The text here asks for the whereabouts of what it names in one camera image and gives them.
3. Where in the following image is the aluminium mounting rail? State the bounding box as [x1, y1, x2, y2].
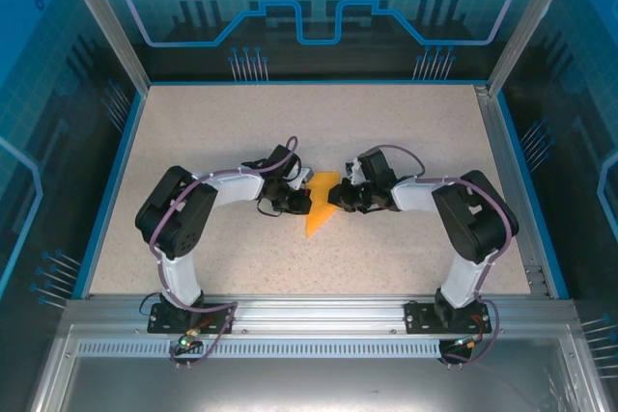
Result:
[65, 293, 576, 332]

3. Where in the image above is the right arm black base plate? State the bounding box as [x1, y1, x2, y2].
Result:
[404, 299, 492, 335]

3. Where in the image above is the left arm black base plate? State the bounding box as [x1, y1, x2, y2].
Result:
[147, 302, 237, 336]

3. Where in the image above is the aluminium side rail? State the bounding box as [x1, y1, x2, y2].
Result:
[472, 83, 554, 300]

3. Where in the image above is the slotted grey cable duct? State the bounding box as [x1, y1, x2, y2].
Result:
[76, 340, 443, 356]

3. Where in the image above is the cable plug with green light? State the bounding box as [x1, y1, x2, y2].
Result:
[177, 327, 202, 350]
[453, 332, 487, 350]

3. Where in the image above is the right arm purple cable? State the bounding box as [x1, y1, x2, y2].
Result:
[369, 143, 513, 368]

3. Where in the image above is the aluminium frame post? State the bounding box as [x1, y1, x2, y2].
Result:
[486, 0, 583, 97]
[53, 0, 151, 95]

